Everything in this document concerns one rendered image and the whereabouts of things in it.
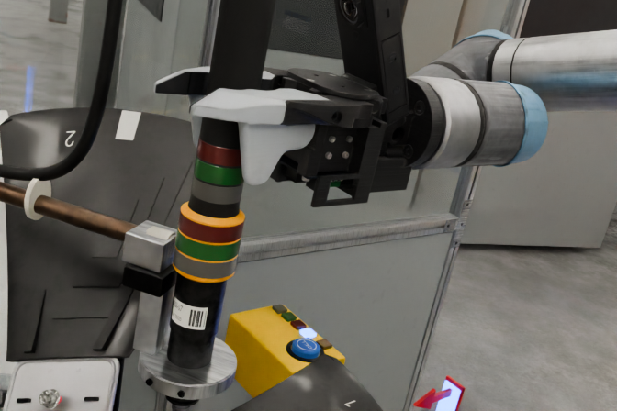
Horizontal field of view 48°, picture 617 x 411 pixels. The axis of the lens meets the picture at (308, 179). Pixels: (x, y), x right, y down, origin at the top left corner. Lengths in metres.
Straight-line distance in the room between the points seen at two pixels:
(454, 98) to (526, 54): 0.18
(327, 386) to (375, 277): 1.07
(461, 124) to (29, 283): 0.37
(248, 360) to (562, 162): 3.88
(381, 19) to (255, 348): 0.64
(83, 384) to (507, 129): 0.39
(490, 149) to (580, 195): 4.38
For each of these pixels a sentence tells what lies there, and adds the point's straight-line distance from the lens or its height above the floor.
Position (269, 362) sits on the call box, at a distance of 1.00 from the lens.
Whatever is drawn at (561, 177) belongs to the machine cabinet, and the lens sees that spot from 4.80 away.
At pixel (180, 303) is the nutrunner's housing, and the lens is 0.49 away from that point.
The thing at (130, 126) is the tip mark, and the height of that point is 1.42.
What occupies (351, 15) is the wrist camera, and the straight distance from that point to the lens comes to 0.49.
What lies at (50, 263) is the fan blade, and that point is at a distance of 0.61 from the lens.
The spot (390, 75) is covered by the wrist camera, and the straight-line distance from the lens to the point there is 0.50.
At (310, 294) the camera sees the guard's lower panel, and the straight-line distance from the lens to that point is 1.66.
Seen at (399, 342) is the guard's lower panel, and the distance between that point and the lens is 2.02.
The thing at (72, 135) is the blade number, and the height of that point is 1.40.
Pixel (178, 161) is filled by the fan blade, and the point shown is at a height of 1.40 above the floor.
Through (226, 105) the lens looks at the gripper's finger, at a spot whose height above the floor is 1.51.
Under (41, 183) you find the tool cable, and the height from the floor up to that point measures 1.41.
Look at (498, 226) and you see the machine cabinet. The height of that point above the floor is 0.19.
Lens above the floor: 1.60
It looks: 18 degrees down
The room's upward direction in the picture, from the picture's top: 12 degrees clockwise
